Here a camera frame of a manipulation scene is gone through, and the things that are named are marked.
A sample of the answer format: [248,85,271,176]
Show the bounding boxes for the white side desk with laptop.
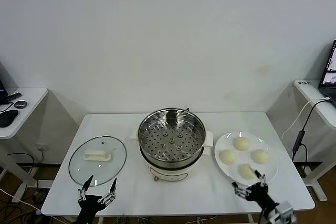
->
[293,79,336,202]

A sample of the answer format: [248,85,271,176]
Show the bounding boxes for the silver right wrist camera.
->
[272,200,295,224]

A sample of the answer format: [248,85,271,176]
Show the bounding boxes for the white floor cable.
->
[0,187,43,213]

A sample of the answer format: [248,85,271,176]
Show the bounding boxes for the cream electric cooking pot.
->
[130,125,215,183]

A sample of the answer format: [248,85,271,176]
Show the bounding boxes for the black remote control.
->
[4,92,22,103]

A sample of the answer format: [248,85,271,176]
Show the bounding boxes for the stainless steel steamer basket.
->
[138,107,207,168]

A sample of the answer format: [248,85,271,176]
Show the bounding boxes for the black cable with power adapter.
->
[291,100,330,180]

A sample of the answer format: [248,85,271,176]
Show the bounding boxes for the glass lid with cream handle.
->
[68,135,128,187]

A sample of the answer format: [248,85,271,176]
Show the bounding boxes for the white laptop cable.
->
[282,97,331,141]

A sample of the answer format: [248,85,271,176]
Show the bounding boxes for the black open laptop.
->
[318,39,336,99]

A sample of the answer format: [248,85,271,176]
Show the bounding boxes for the black floor cable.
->
[6,152,36,168]

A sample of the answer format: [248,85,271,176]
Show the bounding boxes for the white round plate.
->
[214,131,279,187]

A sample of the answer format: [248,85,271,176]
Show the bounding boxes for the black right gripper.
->
[231,170,280,218]

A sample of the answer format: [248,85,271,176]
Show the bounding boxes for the white steamed baozi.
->
[251,149,270,164]
[233,136,250,152]
[237,163,258,180]
[219,149,237,165]

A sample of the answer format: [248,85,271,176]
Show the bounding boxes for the dark computer monitor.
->
[0,60,9,104]

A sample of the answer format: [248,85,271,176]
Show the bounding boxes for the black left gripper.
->
[76,174,118,224]

